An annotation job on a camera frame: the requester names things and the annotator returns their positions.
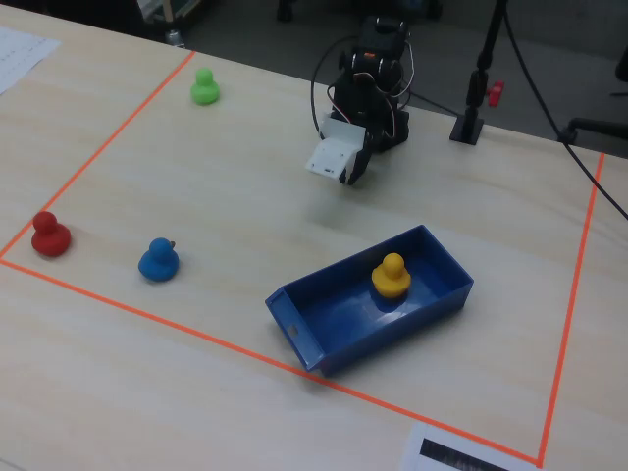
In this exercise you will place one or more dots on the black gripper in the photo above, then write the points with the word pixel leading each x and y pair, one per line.
pixel 362 161

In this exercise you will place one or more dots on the yellow rubber duck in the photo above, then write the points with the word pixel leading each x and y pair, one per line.
pixel 391 277

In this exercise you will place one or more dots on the blue plastic box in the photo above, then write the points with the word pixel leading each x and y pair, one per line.
pixel 343 324

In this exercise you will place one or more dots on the green rubber duck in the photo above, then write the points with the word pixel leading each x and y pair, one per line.
pixel 205 90

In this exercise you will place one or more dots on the blue rubber duck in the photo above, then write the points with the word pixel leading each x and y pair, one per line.
pixel 158 262

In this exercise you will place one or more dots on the red rubber duck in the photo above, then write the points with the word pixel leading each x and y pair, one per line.
pixel 49 238

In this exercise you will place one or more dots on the red clamp knob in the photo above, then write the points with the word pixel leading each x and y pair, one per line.
pixel 496 93

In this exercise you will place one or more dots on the clear plastic bottle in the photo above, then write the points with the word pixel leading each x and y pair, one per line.
pixel 175 38

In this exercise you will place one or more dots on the black office chair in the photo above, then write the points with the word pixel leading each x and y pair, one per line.
pixel 598 125

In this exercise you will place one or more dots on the white paper with black print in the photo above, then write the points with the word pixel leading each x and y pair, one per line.
pixel 412 456

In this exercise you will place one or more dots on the white paper with dot grid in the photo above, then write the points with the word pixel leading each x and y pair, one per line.
pixel 19 54

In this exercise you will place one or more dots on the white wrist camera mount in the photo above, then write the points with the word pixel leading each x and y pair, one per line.
pixel 329 157

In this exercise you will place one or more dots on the black camera stand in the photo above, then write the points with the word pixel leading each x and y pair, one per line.
pixel 473 93

